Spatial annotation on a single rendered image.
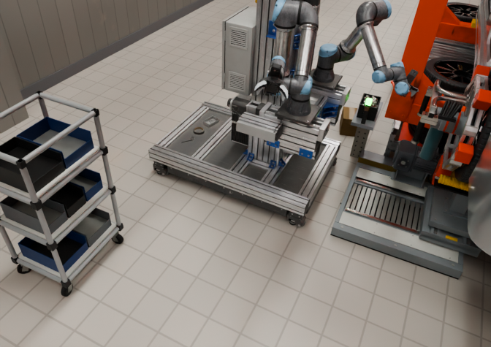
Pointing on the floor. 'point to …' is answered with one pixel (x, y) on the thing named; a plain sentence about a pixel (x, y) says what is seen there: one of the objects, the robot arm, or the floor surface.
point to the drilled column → (359, 142)
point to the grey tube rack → (55, 194)
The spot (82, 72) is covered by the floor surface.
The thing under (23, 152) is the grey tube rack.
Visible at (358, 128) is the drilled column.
